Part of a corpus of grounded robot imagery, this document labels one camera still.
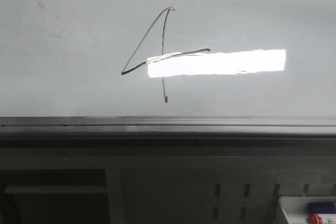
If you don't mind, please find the grey perforated metal panel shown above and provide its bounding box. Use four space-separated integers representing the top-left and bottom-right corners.
1 147 335 223

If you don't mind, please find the white marker tray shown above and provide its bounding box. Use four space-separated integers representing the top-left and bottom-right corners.
273 196 335 223

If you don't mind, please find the red capped marker in tray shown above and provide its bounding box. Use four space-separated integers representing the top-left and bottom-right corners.
308 214 336 224

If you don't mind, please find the white whiteboard with aluminium frame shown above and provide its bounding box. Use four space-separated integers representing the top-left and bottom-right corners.
1 0 335 148

